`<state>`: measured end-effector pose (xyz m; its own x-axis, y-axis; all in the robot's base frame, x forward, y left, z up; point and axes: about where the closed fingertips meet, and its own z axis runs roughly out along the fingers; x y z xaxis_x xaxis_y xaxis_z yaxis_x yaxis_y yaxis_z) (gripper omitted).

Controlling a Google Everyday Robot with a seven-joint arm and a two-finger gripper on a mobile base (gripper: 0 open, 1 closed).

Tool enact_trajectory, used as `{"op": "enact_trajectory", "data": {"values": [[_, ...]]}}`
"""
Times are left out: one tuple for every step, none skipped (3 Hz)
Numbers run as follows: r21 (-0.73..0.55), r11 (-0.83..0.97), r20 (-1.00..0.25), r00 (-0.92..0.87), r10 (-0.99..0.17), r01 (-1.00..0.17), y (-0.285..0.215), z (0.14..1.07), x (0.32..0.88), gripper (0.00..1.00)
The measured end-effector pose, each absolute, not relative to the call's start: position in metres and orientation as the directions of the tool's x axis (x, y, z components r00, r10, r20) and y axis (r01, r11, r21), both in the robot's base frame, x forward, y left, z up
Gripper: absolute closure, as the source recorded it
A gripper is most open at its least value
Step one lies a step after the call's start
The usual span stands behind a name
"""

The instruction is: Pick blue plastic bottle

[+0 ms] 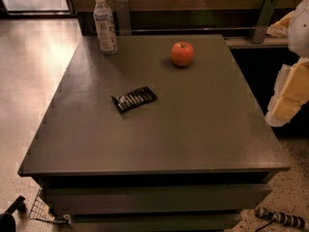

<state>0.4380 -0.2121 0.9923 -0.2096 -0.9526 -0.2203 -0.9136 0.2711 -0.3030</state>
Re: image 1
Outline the yellow white gripper finger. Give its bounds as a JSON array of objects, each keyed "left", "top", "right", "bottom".
[
  {"left": 266, "top": 57, "right": 309, "bottom": 127},
  {"left": 267, "top": 12, "right": 294, "bottom": 38}
]

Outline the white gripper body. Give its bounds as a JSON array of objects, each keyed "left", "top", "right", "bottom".
[{"left": 288, "top": 0, "right": 309, "bottom": 57}]

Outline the clear plastic water bottle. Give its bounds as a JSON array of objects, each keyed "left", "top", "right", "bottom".
[{"left": 94, "top": 0, "right": 118, "bottom": 55}]

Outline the red apple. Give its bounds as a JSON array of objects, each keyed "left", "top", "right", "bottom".
[{"left": 170, "top": 42, "right": 194, "bottom": 67}]

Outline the power strip on floor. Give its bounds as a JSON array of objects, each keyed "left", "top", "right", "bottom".
[{"left": 255, "top": 207, "right": 309, "bottom": 230}]

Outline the dark grey table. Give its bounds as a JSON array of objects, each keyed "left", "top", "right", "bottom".
[{"left": 19, "top": 36, "right": 290, "bottom": 232}]

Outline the black snack wrapper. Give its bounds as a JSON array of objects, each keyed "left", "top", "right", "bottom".
[{"left": 111, "top": 86, "right": 157, "bottom": 113}]

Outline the black object floor corner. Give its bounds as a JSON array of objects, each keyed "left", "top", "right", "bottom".
[{"left": 0, "top": 195, "right": 26, "bottom": 232}]

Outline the right metal bracket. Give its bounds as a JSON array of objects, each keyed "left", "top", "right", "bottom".
[{"left": 249, "top": 0, "right": 279, "bottom": 42}]

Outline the wooden wall shelf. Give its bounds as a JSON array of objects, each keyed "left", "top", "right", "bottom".
[{"left": 225, "top": 37, "right": 288, "bottom": 49}]

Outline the wire mesh basket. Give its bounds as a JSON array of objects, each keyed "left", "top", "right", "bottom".
[{"left": 28, "top": 188, "right": 70, "bottom": 224}]

